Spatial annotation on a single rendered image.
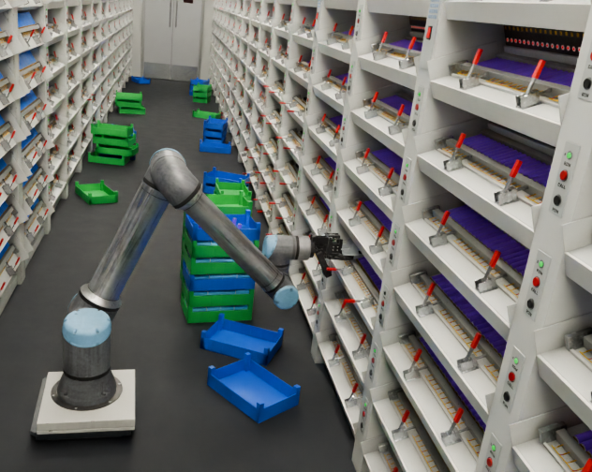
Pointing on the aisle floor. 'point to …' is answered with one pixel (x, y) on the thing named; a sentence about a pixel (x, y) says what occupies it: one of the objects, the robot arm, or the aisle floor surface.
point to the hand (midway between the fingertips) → (360, 255)
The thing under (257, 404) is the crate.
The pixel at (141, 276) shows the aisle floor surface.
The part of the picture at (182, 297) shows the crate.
